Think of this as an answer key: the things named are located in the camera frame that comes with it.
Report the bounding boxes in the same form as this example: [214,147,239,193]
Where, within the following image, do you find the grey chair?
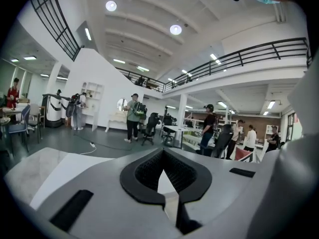
[26,103,42,144]

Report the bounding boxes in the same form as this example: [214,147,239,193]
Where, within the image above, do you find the black office chair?
[141,113,160,146]
[211,124,234,159]
[161,115,175,141]

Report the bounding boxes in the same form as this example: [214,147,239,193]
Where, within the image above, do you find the black mezzanine railing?
[114,37,310,93]

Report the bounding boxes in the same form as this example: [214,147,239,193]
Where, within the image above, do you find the black stair railing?
[29,0,84,61]

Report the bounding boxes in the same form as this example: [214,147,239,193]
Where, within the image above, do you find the white desk black legs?
[163,124,200,149]

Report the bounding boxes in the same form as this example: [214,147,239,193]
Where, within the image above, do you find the black cable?
[73,132,133,151]

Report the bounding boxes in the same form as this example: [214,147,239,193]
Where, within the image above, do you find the pink chair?
[235,147,254,163]

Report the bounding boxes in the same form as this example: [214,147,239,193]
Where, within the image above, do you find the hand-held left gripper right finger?
[163,148,260,239]

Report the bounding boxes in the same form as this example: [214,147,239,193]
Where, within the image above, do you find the white dressing table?
[104,98,130,133]

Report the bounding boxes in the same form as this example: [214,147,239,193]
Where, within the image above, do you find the white cubby shelf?
[80,81,104,132]

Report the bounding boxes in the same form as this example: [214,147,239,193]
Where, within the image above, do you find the white column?
[178,93,188,149]

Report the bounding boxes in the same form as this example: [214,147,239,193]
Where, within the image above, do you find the white cable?
[79,145,97,156]

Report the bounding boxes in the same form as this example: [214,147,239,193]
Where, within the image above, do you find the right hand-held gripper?
[235,67,319,239]

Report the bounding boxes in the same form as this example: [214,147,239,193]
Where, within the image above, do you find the round ceiling lamp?
[105,0,118,12]
[169,24,182,36]

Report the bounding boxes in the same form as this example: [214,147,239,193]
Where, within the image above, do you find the white black mobile robot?
[42,93,72,128]

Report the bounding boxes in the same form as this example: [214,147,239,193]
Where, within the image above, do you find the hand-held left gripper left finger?
[36,148,180,239]

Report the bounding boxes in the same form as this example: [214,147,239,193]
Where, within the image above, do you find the blue chair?
[8,105,32,152]

